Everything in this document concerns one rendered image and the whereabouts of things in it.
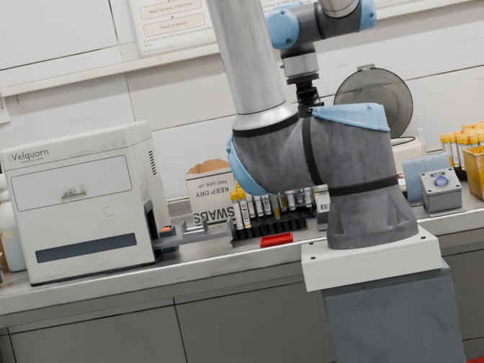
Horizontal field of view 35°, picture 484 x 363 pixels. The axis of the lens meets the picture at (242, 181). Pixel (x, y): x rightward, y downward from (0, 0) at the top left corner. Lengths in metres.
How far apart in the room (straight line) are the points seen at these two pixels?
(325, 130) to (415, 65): 1.03
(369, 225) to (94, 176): 0.65
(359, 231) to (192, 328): 1.20
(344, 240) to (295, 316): 1.10
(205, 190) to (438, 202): 0.60
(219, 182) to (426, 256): 0.81
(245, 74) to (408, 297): 0.43
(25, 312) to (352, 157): 0.83
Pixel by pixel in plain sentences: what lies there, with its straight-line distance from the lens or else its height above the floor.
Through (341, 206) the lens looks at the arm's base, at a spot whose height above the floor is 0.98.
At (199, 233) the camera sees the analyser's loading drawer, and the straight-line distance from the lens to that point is 1.63.
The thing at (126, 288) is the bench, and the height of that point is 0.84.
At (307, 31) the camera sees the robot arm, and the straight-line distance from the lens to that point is 1.51.
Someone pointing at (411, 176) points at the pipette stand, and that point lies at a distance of 1.72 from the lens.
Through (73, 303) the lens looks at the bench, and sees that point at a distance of 1.69.
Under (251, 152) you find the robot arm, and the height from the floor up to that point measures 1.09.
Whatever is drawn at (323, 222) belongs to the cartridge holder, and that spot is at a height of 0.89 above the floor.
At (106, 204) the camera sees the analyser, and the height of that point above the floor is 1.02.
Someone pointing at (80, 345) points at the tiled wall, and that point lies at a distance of 2.43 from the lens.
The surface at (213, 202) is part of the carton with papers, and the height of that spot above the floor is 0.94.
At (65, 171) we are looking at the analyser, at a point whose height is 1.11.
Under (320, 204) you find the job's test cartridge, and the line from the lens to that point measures 1.64.
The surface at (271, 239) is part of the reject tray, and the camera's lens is 1.63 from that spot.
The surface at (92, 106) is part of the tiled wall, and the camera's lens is 2.28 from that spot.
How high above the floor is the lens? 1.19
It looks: 7 degrees down
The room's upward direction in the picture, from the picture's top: 11 degrees counter-clockwise
